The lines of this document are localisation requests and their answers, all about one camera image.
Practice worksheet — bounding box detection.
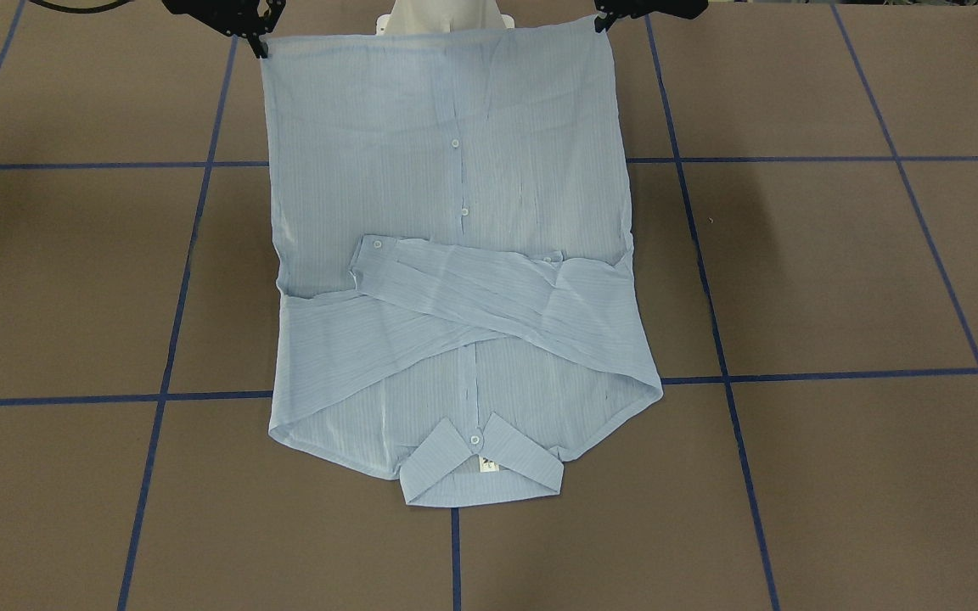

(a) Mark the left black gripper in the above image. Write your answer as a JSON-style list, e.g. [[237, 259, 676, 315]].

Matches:
[[594, 0, 709, 32]]

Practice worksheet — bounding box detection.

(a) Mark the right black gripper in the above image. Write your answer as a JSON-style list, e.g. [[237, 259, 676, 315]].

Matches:
[[162, 0, 287, 59]]

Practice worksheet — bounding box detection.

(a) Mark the light blue button shirt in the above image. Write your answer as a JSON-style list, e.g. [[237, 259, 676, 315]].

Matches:
[[261, 17, 663, 507]]

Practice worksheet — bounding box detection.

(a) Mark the white central pedestal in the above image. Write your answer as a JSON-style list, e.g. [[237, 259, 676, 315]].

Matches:
[[375, 1, 515, 36]]

